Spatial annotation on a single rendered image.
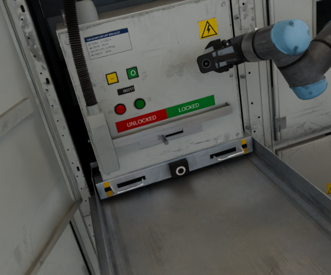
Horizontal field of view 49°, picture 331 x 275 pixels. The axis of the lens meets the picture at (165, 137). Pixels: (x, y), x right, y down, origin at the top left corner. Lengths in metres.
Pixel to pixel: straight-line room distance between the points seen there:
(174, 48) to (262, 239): 0.57
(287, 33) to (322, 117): 0.69
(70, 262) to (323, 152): 1.03
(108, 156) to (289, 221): 0.51
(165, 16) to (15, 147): 0.54
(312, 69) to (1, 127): 0.74
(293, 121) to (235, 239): 0.57
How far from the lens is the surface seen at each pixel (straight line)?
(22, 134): 1.05
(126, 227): 1.08
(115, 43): 1.03
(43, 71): 1.10
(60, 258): 1.38
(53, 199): 1.16
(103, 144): 0.99
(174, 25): 1.06
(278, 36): 0.82
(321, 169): 1.56
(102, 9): 1.70
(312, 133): 1.48
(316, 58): 0.90
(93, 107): 0.97
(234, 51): 0.95
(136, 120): 1.10
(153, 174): 1.18
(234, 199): 1.09
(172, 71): 1.09
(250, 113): 1.30
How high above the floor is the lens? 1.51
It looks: 26 degrees down
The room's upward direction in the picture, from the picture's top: 12 degrees counter-clockwise
